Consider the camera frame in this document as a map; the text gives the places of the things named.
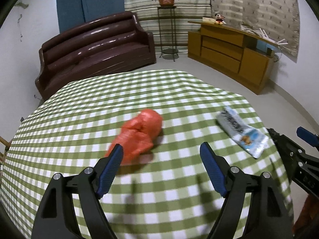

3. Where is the blue white snack bag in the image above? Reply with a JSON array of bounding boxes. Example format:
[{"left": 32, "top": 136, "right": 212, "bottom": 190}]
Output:
[{"left": 216, "top": 106, "right": 268, "bottom": 159}]

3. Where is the orange plastic bag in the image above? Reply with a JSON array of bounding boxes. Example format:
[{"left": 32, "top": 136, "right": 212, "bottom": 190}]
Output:
[{"left": 105, "top": 109, "right": 163, "bottom": 165}]

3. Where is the green checkered tablecloth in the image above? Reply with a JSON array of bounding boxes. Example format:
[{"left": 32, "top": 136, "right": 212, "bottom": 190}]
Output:
[{"left": 1, "top": 70, "right": 294, "bottom": 238}]

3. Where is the wooden TV cabinet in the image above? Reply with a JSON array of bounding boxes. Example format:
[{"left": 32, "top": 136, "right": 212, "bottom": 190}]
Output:
[{"left": 188, "top": 22, "right": 279, "bottom": 95}]

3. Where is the white wifi router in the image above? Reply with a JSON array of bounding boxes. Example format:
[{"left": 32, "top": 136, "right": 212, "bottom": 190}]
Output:
[{"left": 241, "top": 23, "right": 288, "bottom": 46}]

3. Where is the dark brown leather sofa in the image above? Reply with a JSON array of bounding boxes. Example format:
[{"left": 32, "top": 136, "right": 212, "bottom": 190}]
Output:
[{"left": 35, "top": 11, "right": 156, "bottom": 100}]

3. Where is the beige patterned curtain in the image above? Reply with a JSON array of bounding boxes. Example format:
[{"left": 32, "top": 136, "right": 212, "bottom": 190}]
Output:
[{"left": 211, "top": 0, "right": 300, "bottom": 58}]

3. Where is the mickey mouse plush toy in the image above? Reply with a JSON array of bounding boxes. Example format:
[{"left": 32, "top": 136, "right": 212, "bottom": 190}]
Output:
[{"left": 214, "top": 14, "right": 225, "bottom": 25}]

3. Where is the green striped curtain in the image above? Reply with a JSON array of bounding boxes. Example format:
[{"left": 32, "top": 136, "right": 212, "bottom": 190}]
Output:
[{"left": 124, "top": 0, "right": 211, "bottom": 53}]

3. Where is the flat box on cabinet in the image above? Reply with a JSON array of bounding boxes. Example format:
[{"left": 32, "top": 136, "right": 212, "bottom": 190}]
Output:
[{"left": 202, "top": 17, "right": 216, "bottom": 24}]

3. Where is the black metal plant stand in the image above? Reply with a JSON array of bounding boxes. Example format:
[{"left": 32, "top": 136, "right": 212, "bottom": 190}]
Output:
[{"left": 157, "top": 6, "right": 179, "bottom": 62}]

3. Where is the blue curtain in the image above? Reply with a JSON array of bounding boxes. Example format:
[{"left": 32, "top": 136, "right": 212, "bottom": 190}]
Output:
[{"left": 56, "top": 0, "right": 125, "bottom": 32}]

